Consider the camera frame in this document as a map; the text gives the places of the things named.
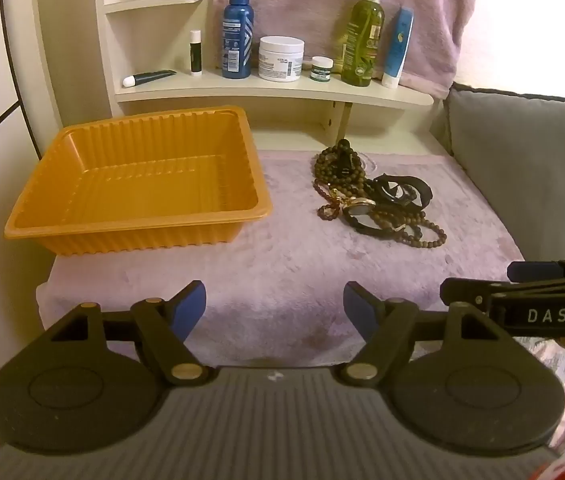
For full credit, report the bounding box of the dark green white-capped tube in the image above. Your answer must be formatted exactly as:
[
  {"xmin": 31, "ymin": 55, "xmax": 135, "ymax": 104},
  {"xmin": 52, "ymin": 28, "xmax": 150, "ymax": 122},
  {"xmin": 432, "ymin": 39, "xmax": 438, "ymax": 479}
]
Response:
[{"xmin": 122, "ymin": 69, "xmax": 178, "ymax": 88}]

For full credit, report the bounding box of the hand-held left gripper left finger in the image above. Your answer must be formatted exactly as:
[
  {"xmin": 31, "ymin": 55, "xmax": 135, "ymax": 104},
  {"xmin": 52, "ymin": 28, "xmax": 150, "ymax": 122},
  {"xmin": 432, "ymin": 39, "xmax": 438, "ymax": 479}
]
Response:
[{"xmin": 50, "ymin": 280, "xmax": 216, "ymax": 387}]

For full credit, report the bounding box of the grey cushion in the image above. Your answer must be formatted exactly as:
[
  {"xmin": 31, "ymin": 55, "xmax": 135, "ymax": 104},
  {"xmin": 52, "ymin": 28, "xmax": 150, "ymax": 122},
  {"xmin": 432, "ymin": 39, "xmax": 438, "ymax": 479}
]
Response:
[{"xmin": 441, "ymin": 82, "xmax": 565, "ymax": 272}]

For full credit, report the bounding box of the white cream jar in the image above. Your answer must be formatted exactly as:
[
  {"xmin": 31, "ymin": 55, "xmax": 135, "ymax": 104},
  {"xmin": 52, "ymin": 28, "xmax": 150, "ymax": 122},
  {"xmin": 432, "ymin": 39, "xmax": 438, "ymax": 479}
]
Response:
[{"xmin": 257, "ymin": 35, "xmax": 307, "ymax": 83}]

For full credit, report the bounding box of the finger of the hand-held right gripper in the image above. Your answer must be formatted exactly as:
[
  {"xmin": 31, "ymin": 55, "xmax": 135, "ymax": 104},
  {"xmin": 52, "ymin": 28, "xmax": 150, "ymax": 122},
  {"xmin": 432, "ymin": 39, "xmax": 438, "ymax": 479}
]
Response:
[
  {"xmin": 439, "ymin": 277, "xmax": 565, "ymax": 308},
  {"xmin": 507, "ymin": 259, "xmax": 565, "ymax": 284}
]

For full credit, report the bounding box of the pink hanging blanket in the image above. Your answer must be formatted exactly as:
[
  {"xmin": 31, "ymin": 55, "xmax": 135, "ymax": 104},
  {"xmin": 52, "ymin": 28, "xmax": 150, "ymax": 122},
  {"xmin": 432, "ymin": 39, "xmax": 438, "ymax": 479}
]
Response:
[{"xmin": 211, "ymin": 0, "xmax": 479, "ymax": 102}]

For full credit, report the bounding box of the blue white tube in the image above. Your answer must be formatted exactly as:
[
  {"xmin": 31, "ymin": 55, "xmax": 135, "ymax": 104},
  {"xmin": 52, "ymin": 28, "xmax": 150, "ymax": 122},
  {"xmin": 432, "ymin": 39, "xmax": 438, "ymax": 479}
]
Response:
[{"xmin": 381, "ymin": 6, "xmax": 415, "ymax": 90}]

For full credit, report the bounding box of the red-brown bead bracelet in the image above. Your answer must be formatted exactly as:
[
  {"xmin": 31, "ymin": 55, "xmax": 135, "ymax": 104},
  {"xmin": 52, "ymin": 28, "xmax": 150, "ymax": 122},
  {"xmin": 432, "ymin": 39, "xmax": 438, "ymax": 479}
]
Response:
[{"xmin": 314, "ymin": 180, "xmax": 351, "ymax": 222}]

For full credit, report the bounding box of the blue spray bottle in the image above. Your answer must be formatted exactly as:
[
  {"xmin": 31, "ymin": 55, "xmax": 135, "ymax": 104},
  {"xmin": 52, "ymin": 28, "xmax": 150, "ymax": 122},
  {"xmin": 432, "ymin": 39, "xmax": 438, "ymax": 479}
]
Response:
[{"xmin": 220, "ymin": 0, "xmax": 254, "ymax": 80}]

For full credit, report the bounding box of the green olive spray bottle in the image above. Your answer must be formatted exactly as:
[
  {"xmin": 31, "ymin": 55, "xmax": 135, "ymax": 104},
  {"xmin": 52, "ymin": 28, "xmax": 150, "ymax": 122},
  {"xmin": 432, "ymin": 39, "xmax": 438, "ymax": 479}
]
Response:
[{"xmin": 340, "ymin": 0, "xmax": 386, "ymax": 88}]

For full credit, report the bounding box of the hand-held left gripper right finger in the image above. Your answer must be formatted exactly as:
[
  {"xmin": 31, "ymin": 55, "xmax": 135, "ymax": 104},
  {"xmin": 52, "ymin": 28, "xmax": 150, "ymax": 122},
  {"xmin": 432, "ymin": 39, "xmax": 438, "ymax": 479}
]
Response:
[{"xmin": 340, "ymin": 281, "xmax": 502, "ymax": 387}]

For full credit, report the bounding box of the pink patterned cloth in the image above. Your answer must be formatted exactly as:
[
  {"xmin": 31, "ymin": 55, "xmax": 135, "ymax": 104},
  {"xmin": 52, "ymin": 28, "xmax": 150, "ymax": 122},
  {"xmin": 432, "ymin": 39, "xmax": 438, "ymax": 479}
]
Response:
[{"xmin": 510, "ymin": 332, "xmax": 565, "ymax": 436}]

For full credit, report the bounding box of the black fitness band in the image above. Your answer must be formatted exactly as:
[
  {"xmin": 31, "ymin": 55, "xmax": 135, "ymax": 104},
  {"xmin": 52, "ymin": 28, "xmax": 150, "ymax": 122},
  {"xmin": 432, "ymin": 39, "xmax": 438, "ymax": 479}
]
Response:
[{"xmin": 337, "ymin": 138, "xmax": 360, "ymax": 174}]

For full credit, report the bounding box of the cream wooden shelf unit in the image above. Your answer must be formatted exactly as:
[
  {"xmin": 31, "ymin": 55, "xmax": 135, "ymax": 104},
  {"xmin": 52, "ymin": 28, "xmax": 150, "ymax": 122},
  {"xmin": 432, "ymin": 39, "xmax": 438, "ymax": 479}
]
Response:
[{"xmin": 30, "ymin": 0, "xmax": 456, "ymax": 157}]

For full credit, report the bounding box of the white panel with dark edge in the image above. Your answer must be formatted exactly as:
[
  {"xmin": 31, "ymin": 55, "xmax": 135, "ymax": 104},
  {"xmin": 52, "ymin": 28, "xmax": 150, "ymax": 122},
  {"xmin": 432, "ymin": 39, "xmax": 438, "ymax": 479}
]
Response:
[{"xmin": 0, "ymin": 0, "xmax": 44, "ymax": 161}]

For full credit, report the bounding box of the pink plush mat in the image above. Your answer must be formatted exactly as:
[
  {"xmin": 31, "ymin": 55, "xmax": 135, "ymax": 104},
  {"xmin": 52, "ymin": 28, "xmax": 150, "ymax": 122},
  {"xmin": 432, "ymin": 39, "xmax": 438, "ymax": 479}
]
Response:
[{"xmin": 36, "ymin": 152, "xmax": 527, "ymax": 367}]

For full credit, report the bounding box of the small green white jar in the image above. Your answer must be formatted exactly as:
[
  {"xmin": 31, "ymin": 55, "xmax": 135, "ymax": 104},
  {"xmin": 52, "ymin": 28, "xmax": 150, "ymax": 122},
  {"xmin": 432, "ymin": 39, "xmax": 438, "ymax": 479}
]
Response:
[{"xmin": 311, "ymin": 56, "xmax": 335, "ymax": 83}]

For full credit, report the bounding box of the orange ribbed plastic tray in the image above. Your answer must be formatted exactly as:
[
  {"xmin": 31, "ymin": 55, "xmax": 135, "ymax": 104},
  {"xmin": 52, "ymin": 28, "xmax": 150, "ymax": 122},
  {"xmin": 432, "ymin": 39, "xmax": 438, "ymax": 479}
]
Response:
[{"xmin": 4, "ymin": 105, "xmax": 274, "ymax": 257}]

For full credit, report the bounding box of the gold-rimmed black strap watch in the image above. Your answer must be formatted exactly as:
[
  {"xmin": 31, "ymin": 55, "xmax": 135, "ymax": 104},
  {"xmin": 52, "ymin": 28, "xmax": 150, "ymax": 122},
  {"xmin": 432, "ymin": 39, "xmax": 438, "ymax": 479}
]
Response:
[{"xmin": 341, "ymin": 196, "xmax": 404, "ymax": 237}]

